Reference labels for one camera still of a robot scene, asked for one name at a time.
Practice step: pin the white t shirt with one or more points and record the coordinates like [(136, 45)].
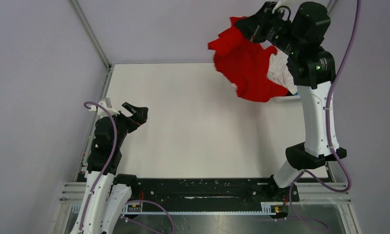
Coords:
[(278, 72)]

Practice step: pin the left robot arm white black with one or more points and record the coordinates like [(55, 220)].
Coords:
[(106, 191)]

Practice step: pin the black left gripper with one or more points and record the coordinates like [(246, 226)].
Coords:
[(134, 122)]

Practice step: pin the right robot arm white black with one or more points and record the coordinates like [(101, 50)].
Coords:
[(313, 72)]

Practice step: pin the aluminium frame rail left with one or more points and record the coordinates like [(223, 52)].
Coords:
[(90, 33)]

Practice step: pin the aluminium front frame rails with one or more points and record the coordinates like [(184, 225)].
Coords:
[(73, 191)]

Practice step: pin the white slotted cable duct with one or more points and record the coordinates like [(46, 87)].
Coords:
[(264, 209)]

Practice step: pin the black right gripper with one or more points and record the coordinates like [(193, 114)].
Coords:
[(253, 26)]

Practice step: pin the red t shirt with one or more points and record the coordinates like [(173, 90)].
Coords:
[(245, 65)]

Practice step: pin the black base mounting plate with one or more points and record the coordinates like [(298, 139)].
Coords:
[(207, 194)]

